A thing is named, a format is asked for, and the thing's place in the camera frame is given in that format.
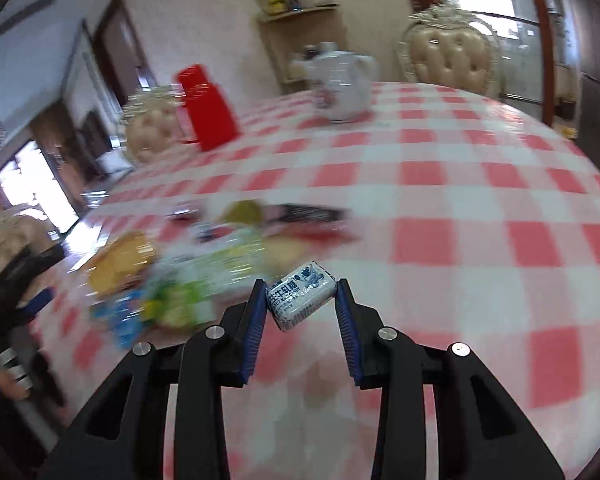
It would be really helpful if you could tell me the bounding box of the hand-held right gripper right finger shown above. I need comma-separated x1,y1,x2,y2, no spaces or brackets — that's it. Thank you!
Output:
332,277,566,480

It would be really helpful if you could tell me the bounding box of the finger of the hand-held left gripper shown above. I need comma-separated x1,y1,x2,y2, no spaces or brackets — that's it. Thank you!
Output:
0,246,66,296
15,287,56,323

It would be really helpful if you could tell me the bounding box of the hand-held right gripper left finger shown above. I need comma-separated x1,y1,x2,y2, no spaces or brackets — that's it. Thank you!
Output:
40,277,268,480

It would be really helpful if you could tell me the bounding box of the white blue candy packet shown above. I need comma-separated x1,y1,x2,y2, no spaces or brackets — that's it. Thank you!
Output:
265,261,337,332

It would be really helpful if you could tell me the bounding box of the person's left hand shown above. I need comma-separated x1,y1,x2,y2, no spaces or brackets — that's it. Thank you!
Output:
0,372,31,401

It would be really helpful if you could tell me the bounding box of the green white packet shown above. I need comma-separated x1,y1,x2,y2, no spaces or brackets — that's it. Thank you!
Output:
145,227,266,331

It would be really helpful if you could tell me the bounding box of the blue cartoon packet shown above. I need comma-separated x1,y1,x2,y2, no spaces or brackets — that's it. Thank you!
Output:
92,292,148,351

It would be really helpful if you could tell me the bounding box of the beige clear packet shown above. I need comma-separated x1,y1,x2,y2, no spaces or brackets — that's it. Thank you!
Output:
262,232,311,271

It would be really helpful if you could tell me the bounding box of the yellow orange packet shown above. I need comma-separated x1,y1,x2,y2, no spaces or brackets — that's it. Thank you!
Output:
87,232,158,298

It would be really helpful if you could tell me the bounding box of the blue grey packet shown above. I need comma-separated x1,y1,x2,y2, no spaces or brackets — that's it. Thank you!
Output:
190,222,236,243

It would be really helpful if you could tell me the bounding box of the yellow green packet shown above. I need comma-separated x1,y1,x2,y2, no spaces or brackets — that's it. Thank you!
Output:
217,200,266,226

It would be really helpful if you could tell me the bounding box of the black chocolate packet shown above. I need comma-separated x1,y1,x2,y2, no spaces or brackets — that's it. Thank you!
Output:
265,203,351,226

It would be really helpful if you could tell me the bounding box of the small dark packet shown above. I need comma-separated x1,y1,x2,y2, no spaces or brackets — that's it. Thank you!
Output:
165,202,203,221

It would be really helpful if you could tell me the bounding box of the red white checked tablecloth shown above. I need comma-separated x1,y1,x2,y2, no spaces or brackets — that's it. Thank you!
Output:
27,80,600,480

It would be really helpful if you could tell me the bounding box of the red plastic jug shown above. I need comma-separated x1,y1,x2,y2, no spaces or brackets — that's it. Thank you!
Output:
174,64,242,152

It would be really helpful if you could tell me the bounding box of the dark wooden door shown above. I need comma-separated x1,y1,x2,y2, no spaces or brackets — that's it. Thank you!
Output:
92,0,153,106

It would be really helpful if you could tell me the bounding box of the white ceramic teapot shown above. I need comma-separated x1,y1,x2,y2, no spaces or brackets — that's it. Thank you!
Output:
290,42,378,123

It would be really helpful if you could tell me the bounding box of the wooden side cabinet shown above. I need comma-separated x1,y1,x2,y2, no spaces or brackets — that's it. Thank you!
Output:
257,5,348,96

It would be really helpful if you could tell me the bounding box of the glass sliding door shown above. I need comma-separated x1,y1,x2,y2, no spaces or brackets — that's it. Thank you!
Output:
437,0,556,126

